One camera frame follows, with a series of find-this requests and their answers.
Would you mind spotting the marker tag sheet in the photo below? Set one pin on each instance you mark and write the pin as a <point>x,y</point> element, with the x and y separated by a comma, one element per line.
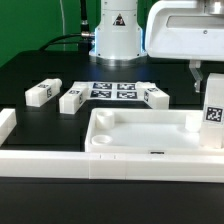
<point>111,90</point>

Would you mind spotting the white front fence bar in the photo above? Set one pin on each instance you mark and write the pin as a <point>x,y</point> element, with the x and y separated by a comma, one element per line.
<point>80,165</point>

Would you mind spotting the white desk top tray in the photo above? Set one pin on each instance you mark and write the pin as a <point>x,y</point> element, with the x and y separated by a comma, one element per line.
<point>146,131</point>

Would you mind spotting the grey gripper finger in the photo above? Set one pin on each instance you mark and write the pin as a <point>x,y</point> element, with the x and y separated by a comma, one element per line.
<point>195,68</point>

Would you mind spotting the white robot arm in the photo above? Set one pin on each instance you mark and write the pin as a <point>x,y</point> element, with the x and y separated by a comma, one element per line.
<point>119,40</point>

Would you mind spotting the white left fence block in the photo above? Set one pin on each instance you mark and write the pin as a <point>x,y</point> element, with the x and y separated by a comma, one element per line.
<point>7,123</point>

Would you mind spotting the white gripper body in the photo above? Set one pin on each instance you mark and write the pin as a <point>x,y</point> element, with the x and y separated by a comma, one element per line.
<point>186,29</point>

